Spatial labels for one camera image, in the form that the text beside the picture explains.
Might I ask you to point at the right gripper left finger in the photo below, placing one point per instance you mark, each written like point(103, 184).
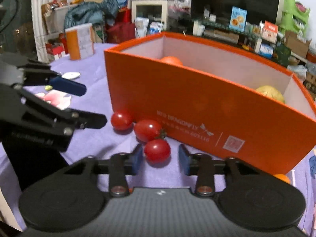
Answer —
point(120, 165)

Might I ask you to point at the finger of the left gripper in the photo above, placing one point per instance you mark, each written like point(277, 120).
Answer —
point(85, 119)
point(67, 86)

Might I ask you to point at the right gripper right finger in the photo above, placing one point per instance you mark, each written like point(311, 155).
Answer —
point(200, 165)

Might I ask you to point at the red cherry tomato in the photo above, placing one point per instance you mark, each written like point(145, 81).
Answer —
point(147, 130)
point(157, 151)
point(121, 120)

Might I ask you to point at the kumquat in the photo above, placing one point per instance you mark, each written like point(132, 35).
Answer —
point(283, 177)

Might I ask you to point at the large orange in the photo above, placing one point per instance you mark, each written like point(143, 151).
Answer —
point(171, 60)

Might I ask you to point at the purple floral tablecloth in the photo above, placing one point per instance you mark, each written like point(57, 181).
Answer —
point(105, 142)

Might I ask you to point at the orange cardboard box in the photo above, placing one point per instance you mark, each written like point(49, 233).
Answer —
point(210, 102)

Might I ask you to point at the blue jacket pile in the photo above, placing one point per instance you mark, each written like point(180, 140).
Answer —
point(95, 13)

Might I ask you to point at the white small cabinet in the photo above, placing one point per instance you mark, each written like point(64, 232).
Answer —
point(154, 10)

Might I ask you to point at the blue snack bag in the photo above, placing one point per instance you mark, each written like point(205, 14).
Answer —
point(238, 19)

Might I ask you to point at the green plastic shelf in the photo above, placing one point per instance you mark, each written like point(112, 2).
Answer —
point(294, 17)

